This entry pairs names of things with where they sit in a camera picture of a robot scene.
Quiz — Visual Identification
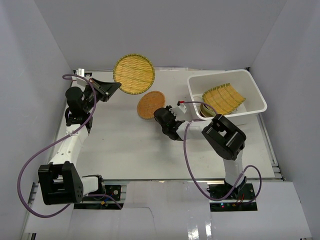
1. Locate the round green-rimmed bamboo plate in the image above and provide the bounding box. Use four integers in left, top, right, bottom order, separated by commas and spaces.
112, 53, 156, 95

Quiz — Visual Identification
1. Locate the round orange woven plate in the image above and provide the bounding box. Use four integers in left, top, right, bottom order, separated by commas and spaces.
137, 91, 166, 120

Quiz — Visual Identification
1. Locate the green square plate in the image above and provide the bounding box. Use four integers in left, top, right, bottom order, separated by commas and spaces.
201, 104, 216, 117

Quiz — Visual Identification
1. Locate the rectangular bamboo tray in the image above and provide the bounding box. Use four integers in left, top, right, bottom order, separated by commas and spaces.
202, 83, 246, 115

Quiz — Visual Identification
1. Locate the cream floral round plate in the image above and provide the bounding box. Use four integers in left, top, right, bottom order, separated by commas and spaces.
199, 104, 205, 118

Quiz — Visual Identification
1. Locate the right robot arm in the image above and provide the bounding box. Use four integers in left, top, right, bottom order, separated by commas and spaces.
153, 106, 247, 200

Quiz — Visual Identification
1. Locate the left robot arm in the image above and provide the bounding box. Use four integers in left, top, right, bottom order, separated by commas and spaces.
38, 78, 121, 205

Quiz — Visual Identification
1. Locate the white plastic bin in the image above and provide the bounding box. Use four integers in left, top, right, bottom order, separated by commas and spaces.
187, 69, 268, 126

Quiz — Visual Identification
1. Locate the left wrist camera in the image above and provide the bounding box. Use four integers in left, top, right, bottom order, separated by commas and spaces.
71, 68, 88, 87

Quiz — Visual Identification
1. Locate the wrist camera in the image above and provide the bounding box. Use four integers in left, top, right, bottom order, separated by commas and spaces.
71, 68, 88, 87
166, 101, 187, 118

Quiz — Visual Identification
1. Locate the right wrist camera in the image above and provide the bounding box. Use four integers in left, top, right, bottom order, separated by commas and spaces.
166, 101, 187, 118

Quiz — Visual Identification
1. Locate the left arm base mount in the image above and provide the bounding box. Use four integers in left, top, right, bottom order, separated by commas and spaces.
80, 185, 124, 210

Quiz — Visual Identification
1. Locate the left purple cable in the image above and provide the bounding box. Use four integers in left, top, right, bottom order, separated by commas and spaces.
16, 73, 123, 218

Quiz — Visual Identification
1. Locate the purple cable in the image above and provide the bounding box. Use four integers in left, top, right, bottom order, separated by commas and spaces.
177, 100, 262, 203
16, 73, 123, 218

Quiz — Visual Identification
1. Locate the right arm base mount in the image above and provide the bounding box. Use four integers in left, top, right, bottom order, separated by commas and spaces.
206, 183, 258, 213

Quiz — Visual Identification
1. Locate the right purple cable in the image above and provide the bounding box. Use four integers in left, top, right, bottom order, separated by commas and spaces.
177, 100, 262, 203

